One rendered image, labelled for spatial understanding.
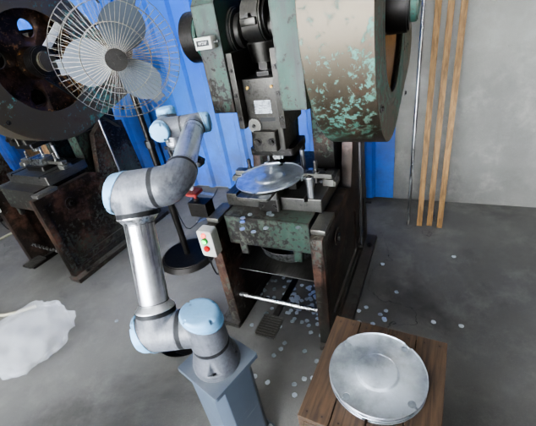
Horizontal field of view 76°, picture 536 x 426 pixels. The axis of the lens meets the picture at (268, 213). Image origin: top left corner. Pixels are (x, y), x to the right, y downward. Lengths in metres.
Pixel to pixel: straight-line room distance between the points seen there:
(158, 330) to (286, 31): 1.00
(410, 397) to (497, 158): 1.85
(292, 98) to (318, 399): 0.99
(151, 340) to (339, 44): 0.92
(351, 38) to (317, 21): 0.09
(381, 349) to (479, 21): 1.86
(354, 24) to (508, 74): 1.71
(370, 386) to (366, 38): 0.94
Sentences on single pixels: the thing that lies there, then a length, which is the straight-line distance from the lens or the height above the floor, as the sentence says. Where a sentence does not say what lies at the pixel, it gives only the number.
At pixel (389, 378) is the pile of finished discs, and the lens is 1.20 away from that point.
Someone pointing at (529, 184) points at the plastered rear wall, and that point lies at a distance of 2.78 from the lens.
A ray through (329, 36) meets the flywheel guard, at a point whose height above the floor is 1.30.
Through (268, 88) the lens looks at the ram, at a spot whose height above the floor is 1.13.
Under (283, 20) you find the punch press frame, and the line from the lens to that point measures 1.25.
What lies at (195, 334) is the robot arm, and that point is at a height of 0.65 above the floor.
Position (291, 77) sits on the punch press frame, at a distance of 1.26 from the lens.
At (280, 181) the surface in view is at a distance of 1.38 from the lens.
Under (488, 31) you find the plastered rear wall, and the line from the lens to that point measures 2.46.
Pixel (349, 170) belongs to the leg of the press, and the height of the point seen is 0.67.
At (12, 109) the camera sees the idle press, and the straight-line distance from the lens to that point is 2.21.
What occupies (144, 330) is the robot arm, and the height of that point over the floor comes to 0.66.
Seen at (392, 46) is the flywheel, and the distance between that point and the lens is 1.56.
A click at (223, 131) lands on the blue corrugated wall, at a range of 3.02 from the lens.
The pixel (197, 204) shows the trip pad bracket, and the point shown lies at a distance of 1.53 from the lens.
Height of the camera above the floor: 1.38
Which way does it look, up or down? 30 degrees down
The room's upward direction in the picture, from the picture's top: 10 degrees counter-clockwise
